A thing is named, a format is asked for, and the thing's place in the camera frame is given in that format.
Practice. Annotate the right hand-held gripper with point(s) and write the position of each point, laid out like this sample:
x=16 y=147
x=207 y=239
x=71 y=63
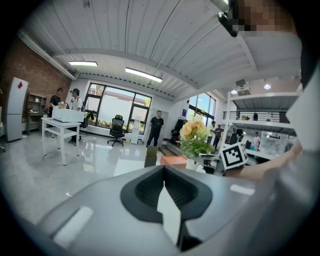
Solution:
x=233 y=156

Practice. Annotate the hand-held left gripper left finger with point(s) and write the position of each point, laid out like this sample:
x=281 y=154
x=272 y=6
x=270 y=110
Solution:
x=107 y=212

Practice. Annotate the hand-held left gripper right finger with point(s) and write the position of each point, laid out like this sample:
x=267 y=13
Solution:
x=220 y=200

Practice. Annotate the yellow pink flowers bouquet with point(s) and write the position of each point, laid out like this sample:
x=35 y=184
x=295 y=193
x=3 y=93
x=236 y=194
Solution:
x=196 y=137

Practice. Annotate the white ceramic vase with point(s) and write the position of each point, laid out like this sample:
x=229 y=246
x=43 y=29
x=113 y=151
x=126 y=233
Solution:
x=192 y=165

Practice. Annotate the person's right forearm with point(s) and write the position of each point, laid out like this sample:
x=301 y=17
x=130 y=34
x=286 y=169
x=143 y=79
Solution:
x=265 y=166

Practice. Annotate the tall side window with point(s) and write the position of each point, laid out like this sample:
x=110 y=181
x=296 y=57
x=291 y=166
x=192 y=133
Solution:
x=202 y=107

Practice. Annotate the orange rectangular box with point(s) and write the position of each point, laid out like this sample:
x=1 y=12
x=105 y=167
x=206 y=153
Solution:
x=173 y=160

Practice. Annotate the clothes rack with garments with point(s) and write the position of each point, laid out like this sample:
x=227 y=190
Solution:
x=178 y=127

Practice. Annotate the wooden steps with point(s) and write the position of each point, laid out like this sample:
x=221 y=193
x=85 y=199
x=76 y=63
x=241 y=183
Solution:
x=168 y=150

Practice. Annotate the white boxy projector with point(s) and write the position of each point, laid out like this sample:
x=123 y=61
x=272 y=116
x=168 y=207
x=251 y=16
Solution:
x=243 y=88

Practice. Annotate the dark brown holder box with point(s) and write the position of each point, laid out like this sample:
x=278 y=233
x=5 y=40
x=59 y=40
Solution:
x=151 y=152

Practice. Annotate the black office chair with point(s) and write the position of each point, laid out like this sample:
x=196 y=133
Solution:
x=117 y=128

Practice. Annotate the white water dispenser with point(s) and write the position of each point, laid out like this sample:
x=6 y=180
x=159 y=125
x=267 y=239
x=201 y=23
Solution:
x=136 y=132

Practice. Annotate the white side table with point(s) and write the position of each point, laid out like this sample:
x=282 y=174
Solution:
x=60 y=127

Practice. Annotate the large white flat box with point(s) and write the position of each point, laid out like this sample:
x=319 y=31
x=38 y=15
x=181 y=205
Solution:
x=67 y=115

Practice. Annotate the large black framed window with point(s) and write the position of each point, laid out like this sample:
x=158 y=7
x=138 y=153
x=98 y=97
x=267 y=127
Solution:
x=117 y=107

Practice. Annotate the long ceiling light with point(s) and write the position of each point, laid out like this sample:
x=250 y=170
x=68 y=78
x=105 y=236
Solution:
x=143 y=74
x=83 y=63

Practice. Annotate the wooden desk cabinet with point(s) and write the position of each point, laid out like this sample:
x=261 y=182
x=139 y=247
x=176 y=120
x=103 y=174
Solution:
x=36 y=110

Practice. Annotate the white refrigerator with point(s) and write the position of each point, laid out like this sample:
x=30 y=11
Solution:
x=16 y=110

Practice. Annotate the black head-mounted camera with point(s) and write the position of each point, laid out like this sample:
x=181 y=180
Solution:
x=226 y=21

